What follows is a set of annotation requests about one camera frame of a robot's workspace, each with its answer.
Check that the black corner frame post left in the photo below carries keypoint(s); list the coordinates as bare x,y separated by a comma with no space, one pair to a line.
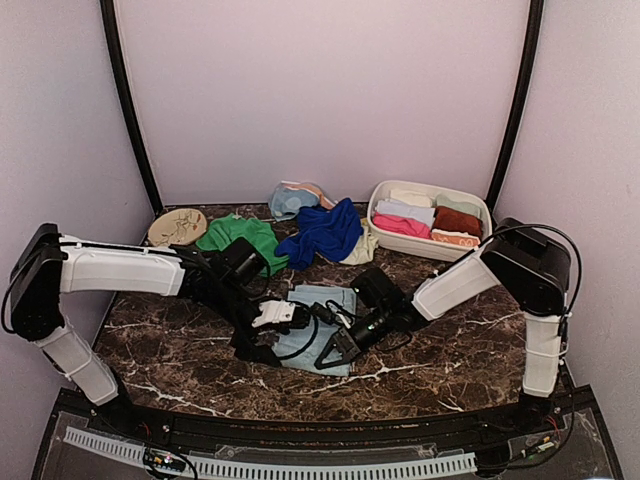
128,109

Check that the white slotted cable duct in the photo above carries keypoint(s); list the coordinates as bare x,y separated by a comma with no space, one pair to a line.
244,463

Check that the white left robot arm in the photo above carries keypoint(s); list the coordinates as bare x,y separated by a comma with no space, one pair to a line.
54,264

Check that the light blue towel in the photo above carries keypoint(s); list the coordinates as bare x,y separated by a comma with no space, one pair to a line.
290,343

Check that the black front rail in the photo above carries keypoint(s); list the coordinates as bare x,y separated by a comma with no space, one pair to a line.
476,430

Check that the orange patterned rolled towel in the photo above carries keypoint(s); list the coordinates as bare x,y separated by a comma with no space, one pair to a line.
460,239

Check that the royal blue towel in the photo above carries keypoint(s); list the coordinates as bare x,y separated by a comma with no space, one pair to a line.
332,233

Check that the cream rolled towel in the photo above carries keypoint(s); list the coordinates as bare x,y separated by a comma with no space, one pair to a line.
410,197

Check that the black corner frame post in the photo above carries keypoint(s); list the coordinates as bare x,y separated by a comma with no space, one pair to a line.
128,109
516,112

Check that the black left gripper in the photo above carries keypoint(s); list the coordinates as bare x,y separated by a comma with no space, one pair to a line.
253,353

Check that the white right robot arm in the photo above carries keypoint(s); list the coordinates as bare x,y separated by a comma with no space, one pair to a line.
532,262

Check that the pale green rolled towel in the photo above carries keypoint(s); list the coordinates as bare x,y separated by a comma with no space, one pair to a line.
465,207

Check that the cream yellow cloth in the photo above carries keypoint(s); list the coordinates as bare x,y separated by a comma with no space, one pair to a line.
365,247

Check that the brown rolled towel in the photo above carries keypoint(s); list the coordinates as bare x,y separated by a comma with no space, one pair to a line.
448,219

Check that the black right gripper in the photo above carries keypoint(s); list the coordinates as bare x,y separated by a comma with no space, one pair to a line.
348,346

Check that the white lavender rolled towel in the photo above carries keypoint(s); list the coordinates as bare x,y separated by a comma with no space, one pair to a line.
424,215

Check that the small green circuit board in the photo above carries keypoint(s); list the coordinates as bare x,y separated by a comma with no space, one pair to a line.
163,461

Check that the pale blue patterned cloth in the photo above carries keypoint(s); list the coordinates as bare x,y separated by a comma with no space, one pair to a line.
290,197

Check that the pink rolled towel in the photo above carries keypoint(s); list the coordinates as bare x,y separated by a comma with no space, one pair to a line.
401,225

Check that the black corner frame post right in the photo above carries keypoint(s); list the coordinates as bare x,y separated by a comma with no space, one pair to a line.
516,112

